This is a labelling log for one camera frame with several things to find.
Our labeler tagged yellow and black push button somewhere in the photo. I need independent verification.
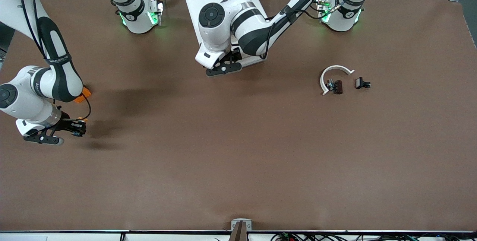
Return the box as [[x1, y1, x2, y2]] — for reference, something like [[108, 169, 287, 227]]
[[75, 118, 89, 137]]

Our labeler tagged orange and black box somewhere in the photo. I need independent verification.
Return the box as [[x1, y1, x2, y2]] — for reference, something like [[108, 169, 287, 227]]
[[73, 87, 92, 104]]

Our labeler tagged brown paper table mat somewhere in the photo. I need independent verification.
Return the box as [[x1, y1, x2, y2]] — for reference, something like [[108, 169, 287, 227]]
[[0, 0, 477, 233]]

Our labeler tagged white curved plastic strip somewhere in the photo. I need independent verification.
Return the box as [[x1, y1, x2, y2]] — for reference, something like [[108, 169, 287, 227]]
[[320, 65, 355, 96]]

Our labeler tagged white table edge rail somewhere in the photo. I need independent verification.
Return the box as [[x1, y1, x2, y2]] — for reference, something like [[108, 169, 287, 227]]
[[0, 230, 477, 241]]

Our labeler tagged small grey metal bracket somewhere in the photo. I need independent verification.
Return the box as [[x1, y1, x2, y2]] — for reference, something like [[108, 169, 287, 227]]
[[231, 218, 252, 232]]

